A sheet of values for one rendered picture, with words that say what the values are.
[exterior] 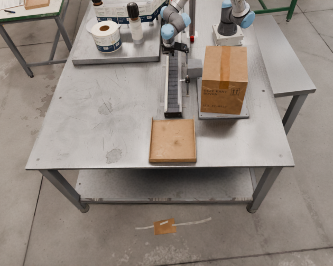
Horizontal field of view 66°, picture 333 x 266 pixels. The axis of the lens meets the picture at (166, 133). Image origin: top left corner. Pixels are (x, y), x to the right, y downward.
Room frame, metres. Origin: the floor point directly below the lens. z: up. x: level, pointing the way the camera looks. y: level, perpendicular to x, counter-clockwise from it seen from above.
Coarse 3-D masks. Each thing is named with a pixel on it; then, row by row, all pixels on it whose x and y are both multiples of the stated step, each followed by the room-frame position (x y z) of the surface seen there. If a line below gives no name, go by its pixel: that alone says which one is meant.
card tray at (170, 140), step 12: (156, 120) 1.01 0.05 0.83; (168, 120) 1.00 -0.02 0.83; (180, 120) 0.99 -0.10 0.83; (192, 120) 0.98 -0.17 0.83; (156, 132) 0.92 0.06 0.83; (168, 132) 0.91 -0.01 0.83; (180, 132) 0.90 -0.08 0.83; (192, 132) 0.89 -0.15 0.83; (156, 144) 0.84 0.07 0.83; (168, 144) 0.83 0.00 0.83; (180, 144) 0.82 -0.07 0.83; (192, 144) 0.80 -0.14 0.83; (156, 156) 0.76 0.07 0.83; (168, 156) 0.75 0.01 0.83; (180, 156) 0.74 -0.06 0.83; (192, 156) 0.73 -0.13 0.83
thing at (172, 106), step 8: (176, 56) 1.55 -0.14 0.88; (176, 64) 1.46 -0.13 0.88; (168, 72) 1.39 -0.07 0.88; (176, 72) 1.38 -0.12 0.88; (168, 80) 1.31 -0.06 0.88; (176, 80) 1.30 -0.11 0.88; (168, 88) 1.24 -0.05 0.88; (176, 88) 1.23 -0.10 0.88; (168, 96) 1.16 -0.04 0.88; (176, 96) 1.15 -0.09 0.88; (168, 104) 1.09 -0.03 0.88; (176, 104) 1.08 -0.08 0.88; (168, 112) 1.03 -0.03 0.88
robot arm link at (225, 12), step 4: (228, 0) 1.77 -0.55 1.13; (224, 4) 1.73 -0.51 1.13; (228, 4) 1.71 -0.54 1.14; (224, 8) 1.72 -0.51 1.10; (228, 8) 1.70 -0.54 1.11; (232, 8) 1.68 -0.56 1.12; (224, 12) 1.72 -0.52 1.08; (228, 12) 1.69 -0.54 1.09; (224, 16) 1.72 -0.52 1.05; (228, 16) 1.68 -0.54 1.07; (224, 20) 1.71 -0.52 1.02; (228, 20) 1.70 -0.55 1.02
